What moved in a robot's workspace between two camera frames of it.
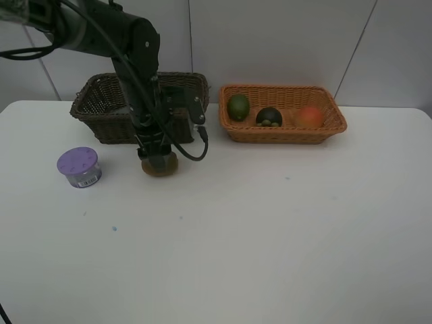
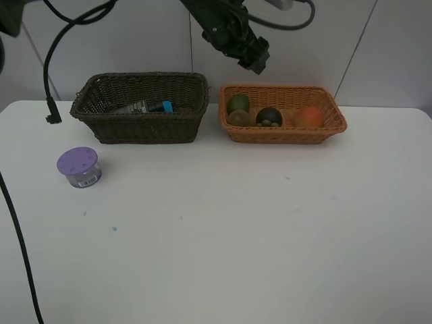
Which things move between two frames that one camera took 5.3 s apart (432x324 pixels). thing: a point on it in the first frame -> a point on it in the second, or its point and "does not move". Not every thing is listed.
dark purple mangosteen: [268, 117] does not move
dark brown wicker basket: [100, 102] does not move
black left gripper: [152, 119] -> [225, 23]
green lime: [238, 107] does not move
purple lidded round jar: [81, 167] does not move
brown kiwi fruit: [171, 165] -> [239, 117]
